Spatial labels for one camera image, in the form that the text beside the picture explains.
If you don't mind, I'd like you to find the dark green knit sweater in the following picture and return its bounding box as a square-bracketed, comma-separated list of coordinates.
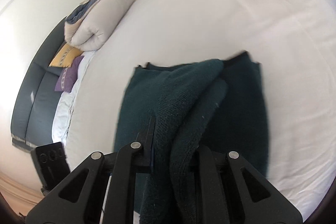
[114, 52, 269, 223]

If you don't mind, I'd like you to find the white pillow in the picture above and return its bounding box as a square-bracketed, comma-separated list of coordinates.
[51, 51, 96, 145]

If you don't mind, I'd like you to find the grey upholstered headboard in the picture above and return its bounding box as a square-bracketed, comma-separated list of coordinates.
[10, 19, 65, 153]

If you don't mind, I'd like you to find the purple patterned cushion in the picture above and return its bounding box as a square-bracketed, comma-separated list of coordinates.
[54, 56, 84, 93]

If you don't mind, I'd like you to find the yellow patterned cushion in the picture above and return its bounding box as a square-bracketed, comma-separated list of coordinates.
[49, 43, 83, 68]

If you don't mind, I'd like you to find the beige folded duvet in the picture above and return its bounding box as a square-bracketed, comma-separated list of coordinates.
[64, 0, 135, 51]

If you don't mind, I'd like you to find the white bed mattress sheet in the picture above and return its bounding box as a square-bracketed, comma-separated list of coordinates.
[66, 0, 335, 219]

